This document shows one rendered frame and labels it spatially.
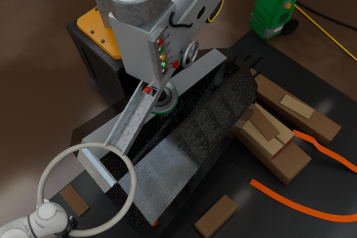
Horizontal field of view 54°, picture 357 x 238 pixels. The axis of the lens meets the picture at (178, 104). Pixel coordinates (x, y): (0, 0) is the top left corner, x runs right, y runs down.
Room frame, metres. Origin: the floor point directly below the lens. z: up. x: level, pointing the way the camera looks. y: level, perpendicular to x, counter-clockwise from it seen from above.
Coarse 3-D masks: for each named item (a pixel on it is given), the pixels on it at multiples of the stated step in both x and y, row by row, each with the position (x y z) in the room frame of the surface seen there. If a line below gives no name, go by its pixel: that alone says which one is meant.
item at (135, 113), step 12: (144, 84) 1.11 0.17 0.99; (132, 96) 1.03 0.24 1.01; (144, 96) 1.04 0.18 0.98; (156, 96) 1.00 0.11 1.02; (132, 108) 0.99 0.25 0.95; (144, 108) 0.97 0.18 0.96; (120, 120) 0.92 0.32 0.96; (132, 120) 0.92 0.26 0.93; (144, 120) 0.90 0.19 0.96; (120, 132) 0.87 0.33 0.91; (132, 132) 0.86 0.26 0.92; (120, 144) 0.81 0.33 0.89
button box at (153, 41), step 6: (162, 30) 1.00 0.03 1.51; (156, 36) 0.98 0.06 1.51; (162, 36) 1.00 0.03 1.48; (150, 42) 0.96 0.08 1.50; (156, 42) 0.96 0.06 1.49; (150, 48) 0.96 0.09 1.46; (156, 48) 0.96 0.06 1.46; (156, 54) 0.95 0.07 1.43; (156, 60) 0.95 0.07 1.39; (156, 66) 0.95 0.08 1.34; (168, 66) 1.01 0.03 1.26; (156, 72) 0.96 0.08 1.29; (162, 72) 0.97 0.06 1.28; (156, 78) 0.96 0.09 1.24; (162, 78) 0.96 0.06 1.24
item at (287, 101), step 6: (288, 96) 1.41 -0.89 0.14; (282, 102) 1.37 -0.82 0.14; (288, 102) 1.36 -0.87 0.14; (294, 102) 1.35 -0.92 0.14; (300, 102) 1.35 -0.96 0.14; (288, 108) 1.31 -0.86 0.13; (294, 108) 1.30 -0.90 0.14; (300, 108) 1.29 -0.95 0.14; (306, 108) 1.28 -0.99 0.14; (300, 114) 1.24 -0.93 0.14; (306, 114) 1.23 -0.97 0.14
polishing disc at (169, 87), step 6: (168, 84) 1.18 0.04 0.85; (168, 90) 1.14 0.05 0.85; (174, 90) 1.14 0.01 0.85; (168, 96) 1.10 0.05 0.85; (174, 96) 1.10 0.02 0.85; (162, 102) 1.07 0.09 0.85; (168, 102) 1.06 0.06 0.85; (174, 102) 1.06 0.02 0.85; (156, 108) 1.03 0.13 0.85; (162, 108) 1.02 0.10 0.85; (168, 108) 1.02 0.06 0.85
